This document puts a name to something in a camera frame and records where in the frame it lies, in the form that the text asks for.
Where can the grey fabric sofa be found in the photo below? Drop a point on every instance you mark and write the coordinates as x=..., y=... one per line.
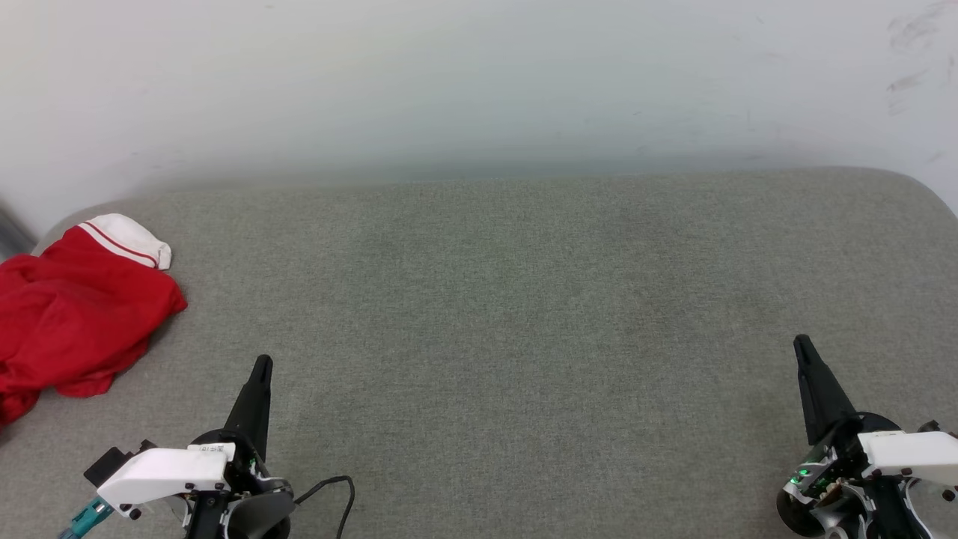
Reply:
x=486, y=337

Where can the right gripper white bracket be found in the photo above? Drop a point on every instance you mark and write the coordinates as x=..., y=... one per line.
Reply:
x=905, y=453

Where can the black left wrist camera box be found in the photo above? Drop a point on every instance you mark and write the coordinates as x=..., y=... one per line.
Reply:
x=111, y=464

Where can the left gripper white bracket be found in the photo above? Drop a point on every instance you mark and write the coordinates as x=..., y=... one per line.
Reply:
x=168, y=471

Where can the red shirt with white sleeves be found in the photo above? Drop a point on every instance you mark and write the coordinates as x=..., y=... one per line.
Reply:
x=67, y=322

